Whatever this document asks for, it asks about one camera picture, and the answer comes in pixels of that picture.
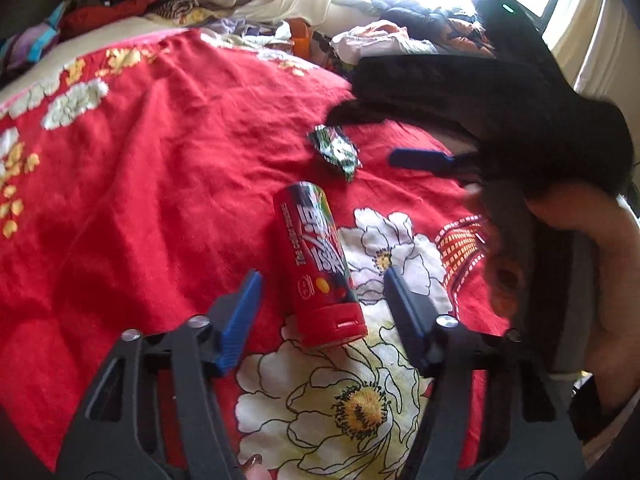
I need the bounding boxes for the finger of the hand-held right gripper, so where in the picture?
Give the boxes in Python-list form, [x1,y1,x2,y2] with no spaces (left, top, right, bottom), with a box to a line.
[388,147,482,179]
[327,55,483,133]

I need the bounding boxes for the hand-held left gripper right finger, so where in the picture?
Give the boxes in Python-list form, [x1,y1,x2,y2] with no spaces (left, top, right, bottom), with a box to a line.
[384,266,586,480]

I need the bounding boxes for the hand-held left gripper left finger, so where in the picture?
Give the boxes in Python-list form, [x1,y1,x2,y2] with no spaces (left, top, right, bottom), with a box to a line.
[55,270,263,480]

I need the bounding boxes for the green and black wrapper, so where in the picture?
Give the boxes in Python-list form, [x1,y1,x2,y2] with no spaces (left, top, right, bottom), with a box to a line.
[306,124,362,183]

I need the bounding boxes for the red candy tube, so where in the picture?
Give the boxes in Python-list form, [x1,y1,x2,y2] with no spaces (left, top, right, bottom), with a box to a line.
[272,181,369,350]

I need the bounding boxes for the person's right forearm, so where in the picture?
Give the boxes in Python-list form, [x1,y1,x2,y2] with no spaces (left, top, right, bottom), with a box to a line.
[590,330,640,467]

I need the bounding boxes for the person's left hand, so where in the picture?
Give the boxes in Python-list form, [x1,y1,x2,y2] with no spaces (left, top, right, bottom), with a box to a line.
[242,454,272,480]

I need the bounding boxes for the person's right hand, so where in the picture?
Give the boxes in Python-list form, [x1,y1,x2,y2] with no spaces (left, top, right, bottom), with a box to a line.
[462,180,640,343]

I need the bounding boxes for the white plastic bag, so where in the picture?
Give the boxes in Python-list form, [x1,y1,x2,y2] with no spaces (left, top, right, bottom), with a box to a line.
[331,26,442,67]

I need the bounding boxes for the orange cloth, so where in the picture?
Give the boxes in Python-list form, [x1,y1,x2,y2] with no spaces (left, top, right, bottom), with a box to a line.
[361,18,402,37]

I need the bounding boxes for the orange patterned quilt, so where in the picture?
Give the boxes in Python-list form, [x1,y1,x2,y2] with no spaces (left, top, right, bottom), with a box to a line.
[439,14,496,59]

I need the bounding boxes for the dark navy jacket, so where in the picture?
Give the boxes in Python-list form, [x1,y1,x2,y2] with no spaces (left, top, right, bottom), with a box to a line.
[369,0,476,32]

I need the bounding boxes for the cream curtain beside dresser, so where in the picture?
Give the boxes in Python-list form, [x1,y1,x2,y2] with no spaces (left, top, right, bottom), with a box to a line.
[544,0,640,107]

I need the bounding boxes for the orange bag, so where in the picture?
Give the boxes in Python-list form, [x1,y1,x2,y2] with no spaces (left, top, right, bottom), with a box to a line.
[289,16,322,59]

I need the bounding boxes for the red floral blanket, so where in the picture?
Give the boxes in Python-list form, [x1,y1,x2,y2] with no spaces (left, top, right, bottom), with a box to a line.
[0,27,512,480]

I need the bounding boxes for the lavender and white clothes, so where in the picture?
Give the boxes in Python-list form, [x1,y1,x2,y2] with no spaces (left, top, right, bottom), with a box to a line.
[199,16,292,47]

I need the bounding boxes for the tiger print blanket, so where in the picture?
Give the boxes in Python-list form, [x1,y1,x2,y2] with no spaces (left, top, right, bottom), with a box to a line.
[144,0,202,22]

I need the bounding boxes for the red folded cloth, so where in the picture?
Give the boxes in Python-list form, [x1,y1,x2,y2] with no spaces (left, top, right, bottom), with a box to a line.
[59,0,152,37]

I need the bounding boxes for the beige bed sheet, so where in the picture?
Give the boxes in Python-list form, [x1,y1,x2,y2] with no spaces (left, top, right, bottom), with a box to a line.
[0,15,167,102]

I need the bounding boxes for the purple striped cloth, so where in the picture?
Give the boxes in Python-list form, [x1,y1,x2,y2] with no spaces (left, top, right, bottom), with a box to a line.
[0,9,64,72]

